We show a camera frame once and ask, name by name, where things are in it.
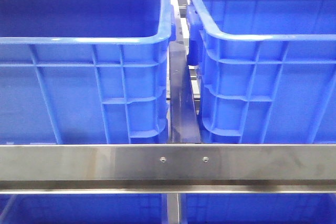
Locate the lower left blue crate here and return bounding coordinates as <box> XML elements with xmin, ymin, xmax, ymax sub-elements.
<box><xmin>1</xmin><ymin>194</ymin><xmax>168</xmax><ymax>223</ymax></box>

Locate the right rail screw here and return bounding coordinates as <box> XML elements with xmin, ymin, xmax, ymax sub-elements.
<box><xmin>203</xmin><ymin>156</ymin><xmax>209</xmax><ymax>163</ymax></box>

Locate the steel shelf front rail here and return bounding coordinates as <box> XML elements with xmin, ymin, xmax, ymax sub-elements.
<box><xmin>1</xmin><ymin>144</ymin><xmax>335</xmax><ymax>194</ymax></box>

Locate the right blue plastic crate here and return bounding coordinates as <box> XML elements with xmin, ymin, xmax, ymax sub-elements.
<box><xmin>187</xmin><ymin>0</ymin><xmax>335</xmax><ymax>144</ymax></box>

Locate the left rail screw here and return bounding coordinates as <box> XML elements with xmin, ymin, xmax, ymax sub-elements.
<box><xmin>160</xmin><ymin>156</ymin><xmax>166</xmax><ymax>163</ymax></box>

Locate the blue plastic crate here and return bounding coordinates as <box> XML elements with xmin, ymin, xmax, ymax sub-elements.
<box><xmin>1</xmin><ymin>0</ymin><xmax>175</xmax><ymax>145</ymax></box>
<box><xmin>187</xmin><ymin>0</ymin><xmax>335</xmax><ymax>144</ymax></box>

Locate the left blue plastic crate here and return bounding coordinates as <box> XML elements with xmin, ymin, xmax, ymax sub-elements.
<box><xmin>1</xmin><ymin>0</ymin><xmax>175</xmax><ymax>145</ymax></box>

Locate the rail screw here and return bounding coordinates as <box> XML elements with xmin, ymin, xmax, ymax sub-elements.
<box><xmin>160</xmin><ymin>156</ymin><xmax>166</xmax><ymax>163</ymax></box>
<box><xmin>203</xmin><ymin>156</ymin><xmax>209</xmax><ymax>163</ymax></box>

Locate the lower right blue crate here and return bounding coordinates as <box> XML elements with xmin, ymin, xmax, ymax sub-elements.
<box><xmin>183</xmin><ymin>194</ymin><xmax>335</xmax><ymax>223</ymax></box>

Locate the steel shelf centre divider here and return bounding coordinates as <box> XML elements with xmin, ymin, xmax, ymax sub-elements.
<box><xmin>169</xmin><ymin>0</ymin><xmax>201</xmax><ymax>144</ymax></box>

